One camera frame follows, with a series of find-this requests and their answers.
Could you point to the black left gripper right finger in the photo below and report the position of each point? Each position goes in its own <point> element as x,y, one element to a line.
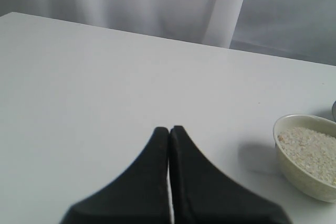
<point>201,193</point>

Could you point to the white ceramic rice bowl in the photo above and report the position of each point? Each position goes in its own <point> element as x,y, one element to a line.
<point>305,147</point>

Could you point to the white curtain backdrop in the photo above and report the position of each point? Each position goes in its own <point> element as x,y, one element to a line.
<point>297,29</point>

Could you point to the round metal rice tray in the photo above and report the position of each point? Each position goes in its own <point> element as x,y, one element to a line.
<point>333,110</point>

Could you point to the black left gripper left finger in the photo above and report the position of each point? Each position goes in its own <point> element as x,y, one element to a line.
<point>138,195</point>

